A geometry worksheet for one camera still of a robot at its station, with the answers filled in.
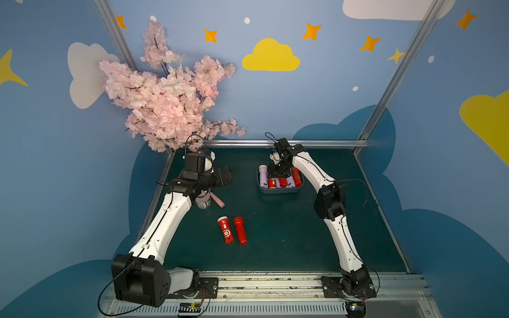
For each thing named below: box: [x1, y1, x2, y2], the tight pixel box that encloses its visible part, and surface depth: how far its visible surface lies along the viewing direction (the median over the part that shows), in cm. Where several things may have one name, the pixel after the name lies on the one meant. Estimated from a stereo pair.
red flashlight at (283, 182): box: [278, 177, 289, 189], surface depth 101 cm
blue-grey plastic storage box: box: [256, 164, 305, 195], surface depth 103 cm
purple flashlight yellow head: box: [286, 174, 296, 189], surface depth 100 cm
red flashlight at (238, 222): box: [233, 215, 248, 246], surface depth 90 cm
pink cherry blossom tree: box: [98, 20, 247, 154], surface depth 71 cm
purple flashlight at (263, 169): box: [259, 164, 269, 189], surface depth 103 cm
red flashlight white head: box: [217, 215, 235, 244], surface depth 88 cm
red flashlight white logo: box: [268, 177, 277, 189], surface depth 103 cm
